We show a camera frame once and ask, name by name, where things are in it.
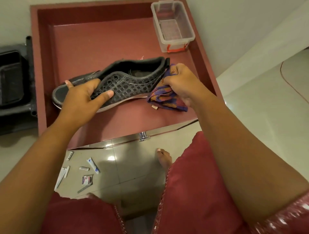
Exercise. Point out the person's right hand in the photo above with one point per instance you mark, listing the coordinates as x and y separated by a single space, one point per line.
187 85

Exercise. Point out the person's left hand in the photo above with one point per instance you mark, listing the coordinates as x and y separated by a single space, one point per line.
76 103

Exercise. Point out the person's right thumb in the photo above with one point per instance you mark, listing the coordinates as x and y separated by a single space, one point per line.
169 81

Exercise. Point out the person's left thumb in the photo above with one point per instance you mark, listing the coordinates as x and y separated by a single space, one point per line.
103 97

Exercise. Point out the person's left little finger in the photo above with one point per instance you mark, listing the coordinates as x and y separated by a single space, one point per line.
69 84

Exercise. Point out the purple orange striped cloth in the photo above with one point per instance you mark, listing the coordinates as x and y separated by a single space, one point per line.
164 97

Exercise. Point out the black perforated shoe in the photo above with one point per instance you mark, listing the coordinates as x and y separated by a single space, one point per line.
130 83

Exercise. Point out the person's right forearm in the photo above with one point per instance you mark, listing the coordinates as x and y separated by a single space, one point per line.
241 154

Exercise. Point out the person's left forearm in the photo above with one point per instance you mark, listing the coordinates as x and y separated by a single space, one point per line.
36 168

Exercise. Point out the maroon rimmed table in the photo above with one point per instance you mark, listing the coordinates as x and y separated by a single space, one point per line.
101 45

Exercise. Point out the black plastic case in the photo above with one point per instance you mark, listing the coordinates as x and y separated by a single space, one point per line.
14 79

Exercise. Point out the clear plastic container orange latch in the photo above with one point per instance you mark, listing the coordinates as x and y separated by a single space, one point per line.
172 26

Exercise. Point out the metal latch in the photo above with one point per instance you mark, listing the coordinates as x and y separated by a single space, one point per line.
143 136

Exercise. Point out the small white tube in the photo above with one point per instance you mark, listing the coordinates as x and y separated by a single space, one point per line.
67 171
84 168
70 155

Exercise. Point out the blue white tube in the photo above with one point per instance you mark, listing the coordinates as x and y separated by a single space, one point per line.
93 165

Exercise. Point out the person's bare foot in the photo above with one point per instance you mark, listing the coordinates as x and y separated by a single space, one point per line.
164 158

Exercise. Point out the red white packet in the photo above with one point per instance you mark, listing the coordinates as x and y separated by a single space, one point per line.
87 180

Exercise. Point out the long white strip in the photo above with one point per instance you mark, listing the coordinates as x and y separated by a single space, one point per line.
60 178

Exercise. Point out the grey flat strip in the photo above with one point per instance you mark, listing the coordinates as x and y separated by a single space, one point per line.
83 189

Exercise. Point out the red shiny garment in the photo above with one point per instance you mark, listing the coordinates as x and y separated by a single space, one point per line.
193 192

